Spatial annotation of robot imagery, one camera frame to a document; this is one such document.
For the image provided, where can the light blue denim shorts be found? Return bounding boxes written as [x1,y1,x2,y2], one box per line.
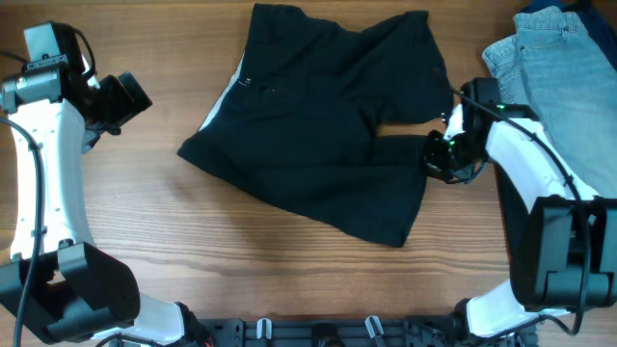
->
[482,6,616,199]

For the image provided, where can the black shorts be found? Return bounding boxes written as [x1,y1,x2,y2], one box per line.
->
[178,4,453,248]

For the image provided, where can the dark folded garment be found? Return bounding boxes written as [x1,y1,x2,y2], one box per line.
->
[496,165,529,277]

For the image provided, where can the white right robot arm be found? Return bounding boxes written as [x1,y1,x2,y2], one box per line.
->
[421,78,616,346]

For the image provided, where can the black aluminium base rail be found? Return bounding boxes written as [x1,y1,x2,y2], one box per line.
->
[202,315,539,347]

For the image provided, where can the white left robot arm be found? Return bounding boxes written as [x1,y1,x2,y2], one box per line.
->
[1,21,212,346]

